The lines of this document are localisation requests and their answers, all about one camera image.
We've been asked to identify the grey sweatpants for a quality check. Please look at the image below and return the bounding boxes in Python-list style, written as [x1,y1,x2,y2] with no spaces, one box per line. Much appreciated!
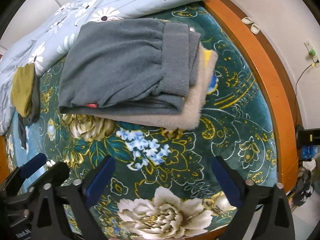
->
[59,18,200,115]

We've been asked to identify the dark grey garment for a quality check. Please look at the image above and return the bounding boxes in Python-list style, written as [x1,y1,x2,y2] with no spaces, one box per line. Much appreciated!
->
[18,75,40,150]

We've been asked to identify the teal floral bed blanket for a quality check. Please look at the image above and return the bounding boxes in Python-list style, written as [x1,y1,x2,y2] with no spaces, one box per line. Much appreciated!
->
[5,3,277,239]

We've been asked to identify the olive yellow knit garment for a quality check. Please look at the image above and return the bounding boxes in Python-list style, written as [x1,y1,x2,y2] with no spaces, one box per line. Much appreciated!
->
[10,63,35,117]

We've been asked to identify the beige fluffy folded garment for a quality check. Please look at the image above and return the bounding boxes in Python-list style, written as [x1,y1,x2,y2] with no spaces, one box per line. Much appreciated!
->
[94,45,218,130]

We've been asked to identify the light blue floral quilt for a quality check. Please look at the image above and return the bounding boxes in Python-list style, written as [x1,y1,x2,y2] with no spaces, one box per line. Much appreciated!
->
[1,0,202,135]

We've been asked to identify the white slippers pair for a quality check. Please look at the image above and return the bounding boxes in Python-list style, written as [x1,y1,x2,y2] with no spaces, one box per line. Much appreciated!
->
[241,16,260,35]

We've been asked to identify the black cable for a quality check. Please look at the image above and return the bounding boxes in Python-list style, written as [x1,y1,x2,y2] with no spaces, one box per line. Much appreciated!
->
[294,61,320,98]

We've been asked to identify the white wall socket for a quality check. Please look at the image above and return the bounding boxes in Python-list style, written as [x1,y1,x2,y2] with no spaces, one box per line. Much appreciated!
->
[304,40,319,68]

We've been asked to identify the orange wooden bed frame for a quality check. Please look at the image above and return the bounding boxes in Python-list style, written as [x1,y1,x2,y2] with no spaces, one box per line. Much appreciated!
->
[203,0,298,191]

